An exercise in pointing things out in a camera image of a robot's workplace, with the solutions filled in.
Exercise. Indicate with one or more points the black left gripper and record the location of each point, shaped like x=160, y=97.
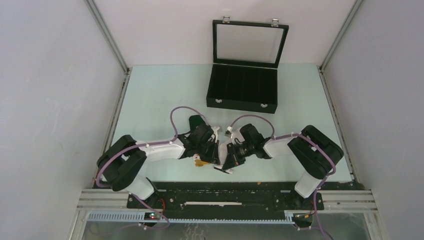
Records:
x=213, y=157

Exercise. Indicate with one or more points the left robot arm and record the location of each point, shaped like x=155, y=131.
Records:
x=120, y=165

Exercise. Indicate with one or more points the green snowman sock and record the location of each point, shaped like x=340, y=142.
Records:
x=195, y=121

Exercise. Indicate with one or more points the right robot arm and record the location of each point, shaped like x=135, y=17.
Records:
x=316, y=152

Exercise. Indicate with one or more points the aluminium frame post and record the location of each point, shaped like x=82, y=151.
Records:
x=341, y=33
x=107, y=34

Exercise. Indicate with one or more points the right aluminium frame post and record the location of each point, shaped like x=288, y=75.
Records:
x=341, y=33

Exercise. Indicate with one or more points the white sock with black stripes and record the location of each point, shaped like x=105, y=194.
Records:
x=227, y=158

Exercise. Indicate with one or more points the left aluminium frame post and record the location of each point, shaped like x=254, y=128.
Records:
x=107, y=34

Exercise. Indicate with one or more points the black display case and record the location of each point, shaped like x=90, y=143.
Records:
x=246, y=57

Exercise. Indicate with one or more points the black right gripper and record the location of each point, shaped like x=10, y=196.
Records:
x=232, y=159

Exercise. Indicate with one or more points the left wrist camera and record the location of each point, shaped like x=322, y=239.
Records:
x=216, y=130

